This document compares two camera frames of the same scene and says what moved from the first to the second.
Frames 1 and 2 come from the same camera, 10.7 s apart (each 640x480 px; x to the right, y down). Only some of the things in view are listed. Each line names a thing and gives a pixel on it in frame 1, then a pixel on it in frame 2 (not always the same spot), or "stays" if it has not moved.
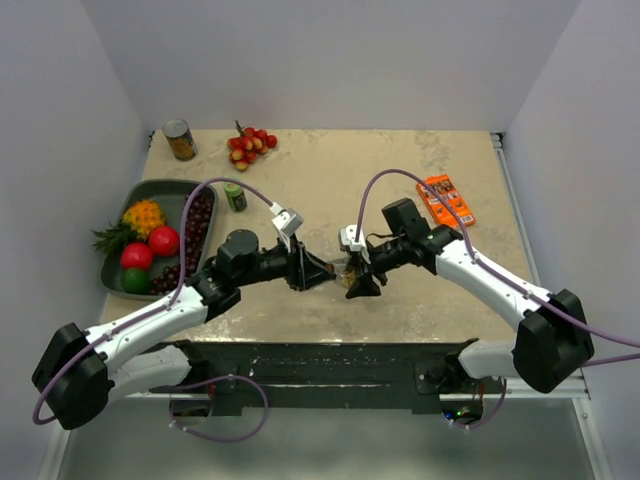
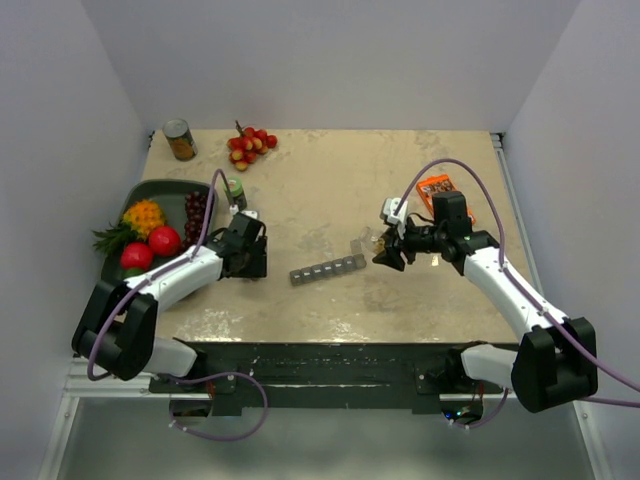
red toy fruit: x=136 y=255 stays
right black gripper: x=364 y=268 to x=390 y=256
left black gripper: x=303 y=271 to x=258 y=266
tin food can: x=180 y=138 stays
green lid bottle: x=237 y=198 stays
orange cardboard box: x=452 y=194 stays
